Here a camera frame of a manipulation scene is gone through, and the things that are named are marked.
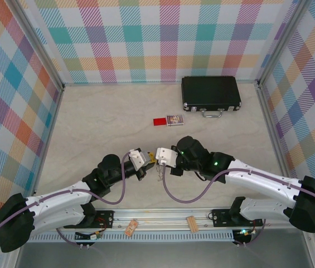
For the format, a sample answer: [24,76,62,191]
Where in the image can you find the small printed card box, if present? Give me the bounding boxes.
[166,113,186,127]

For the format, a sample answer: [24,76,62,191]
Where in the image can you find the printed wooden piece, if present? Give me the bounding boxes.
[124,219,139,237]

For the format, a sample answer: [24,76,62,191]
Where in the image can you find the plain wooden block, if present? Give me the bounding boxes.
[187,215,200,233]

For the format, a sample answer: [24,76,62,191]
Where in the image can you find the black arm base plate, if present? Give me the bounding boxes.
[211,208,234,227]
[91,209,115,229]

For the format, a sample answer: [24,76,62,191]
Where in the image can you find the red and black wires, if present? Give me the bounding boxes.
[95,217,112,234]

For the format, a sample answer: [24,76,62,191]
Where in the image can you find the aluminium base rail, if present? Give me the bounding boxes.
[62,208,267,232]

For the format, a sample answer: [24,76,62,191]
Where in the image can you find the black case with metal handle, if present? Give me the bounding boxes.
[181,75,243,119]

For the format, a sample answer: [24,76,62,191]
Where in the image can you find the aluminium frame side rail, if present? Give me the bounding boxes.
[33,86,65,196]
[256,81,290,179]

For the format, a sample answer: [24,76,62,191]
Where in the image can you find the white slotted cable duct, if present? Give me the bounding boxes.
[30,230,235,244]

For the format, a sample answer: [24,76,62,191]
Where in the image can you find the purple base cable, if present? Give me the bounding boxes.
[232,219,267,248]
[56,228,98,249]

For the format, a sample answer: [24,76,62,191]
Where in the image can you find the aluminium frame post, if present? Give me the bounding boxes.
[12,0,65,93]
[256,0,307,84]

